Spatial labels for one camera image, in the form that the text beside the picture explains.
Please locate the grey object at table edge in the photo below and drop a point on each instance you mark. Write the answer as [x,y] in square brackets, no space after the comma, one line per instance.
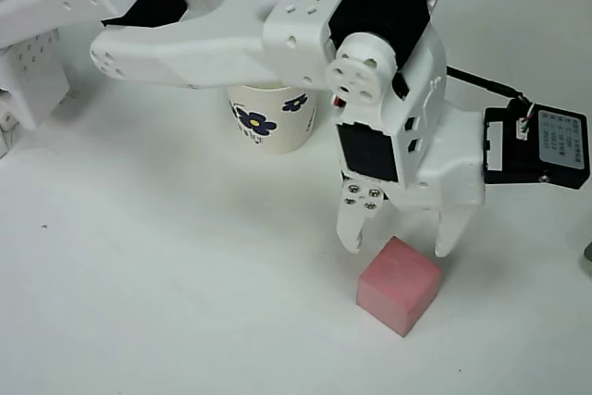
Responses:
[588,258]

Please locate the paper cup with blue flowers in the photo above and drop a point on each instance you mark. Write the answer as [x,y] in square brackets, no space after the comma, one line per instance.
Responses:
[273,122]

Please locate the pink foam cube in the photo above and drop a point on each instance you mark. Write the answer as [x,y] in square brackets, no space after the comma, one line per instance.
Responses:
[398,291]

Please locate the black camera module box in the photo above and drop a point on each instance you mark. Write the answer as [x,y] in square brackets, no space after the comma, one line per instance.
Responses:
[536,150]

